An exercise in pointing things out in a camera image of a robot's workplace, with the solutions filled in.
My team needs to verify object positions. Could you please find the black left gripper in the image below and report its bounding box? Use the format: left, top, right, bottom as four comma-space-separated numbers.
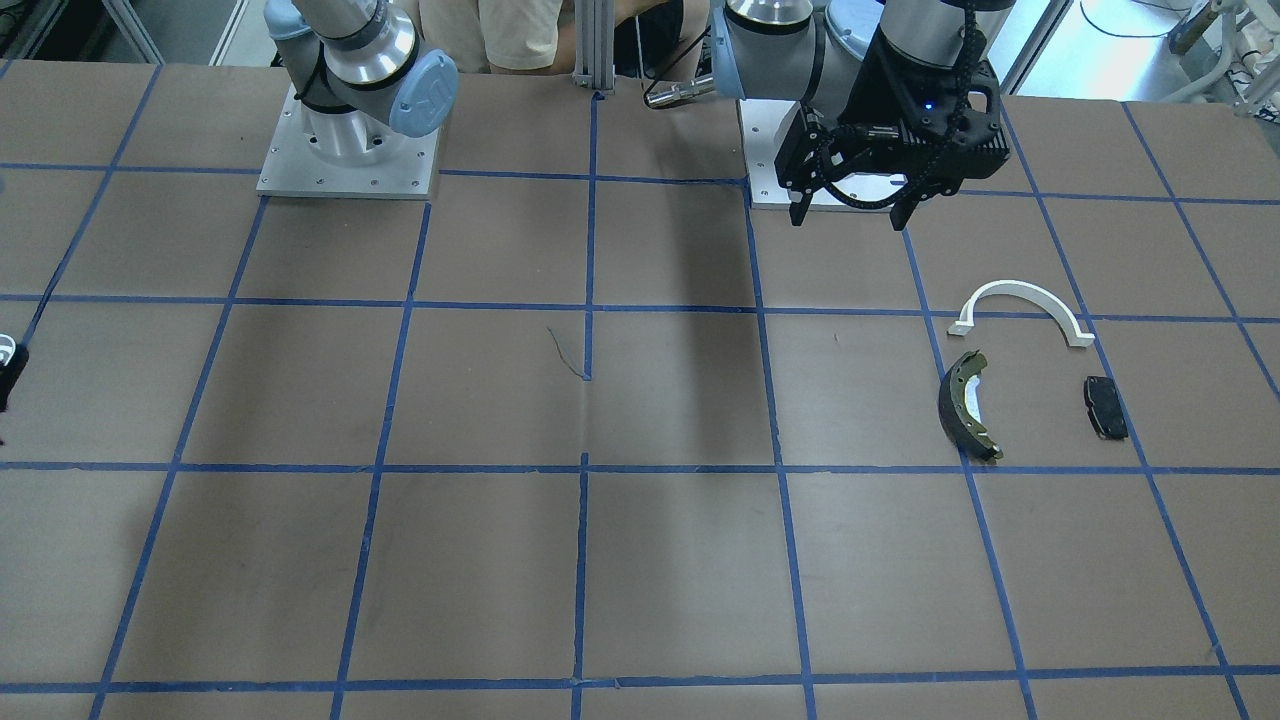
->
774, 40, 1011, 232

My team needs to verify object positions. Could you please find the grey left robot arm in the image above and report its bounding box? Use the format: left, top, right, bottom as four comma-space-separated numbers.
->
644, 1, 1012, 231

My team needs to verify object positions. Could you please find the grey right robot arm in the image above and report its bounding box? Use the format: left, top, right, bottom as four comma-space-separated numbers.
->
257, 1, 460, 201

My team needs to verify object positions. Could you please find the green brake shoe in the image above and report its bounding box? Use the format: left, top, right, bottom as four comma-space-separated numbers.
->
937, 350, 1004, 462

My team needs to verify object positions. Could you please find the black brake pad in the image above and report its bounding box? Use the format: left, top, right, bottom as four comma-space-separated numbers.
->
1082, 375, 1130, 439

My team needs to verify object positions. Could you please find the person in beige shirt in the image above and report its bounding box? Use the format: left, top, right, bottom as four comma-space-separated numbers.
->
401, 1, 709, 77

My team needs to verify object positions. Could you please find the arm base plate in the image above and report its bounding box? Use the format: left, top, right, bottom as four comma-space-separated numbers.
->
739, 97, 906, 211
256, 86, 443, 201

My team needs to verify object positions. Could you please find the white curved plastic bracket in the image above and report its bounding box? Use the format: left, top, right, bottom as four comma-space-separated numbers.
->
947, 279, 1097, 348

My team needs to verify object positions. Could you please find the aluminium frame post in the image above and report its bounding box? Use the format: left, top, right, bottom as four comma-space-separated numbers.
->
571, 0, 617, 95

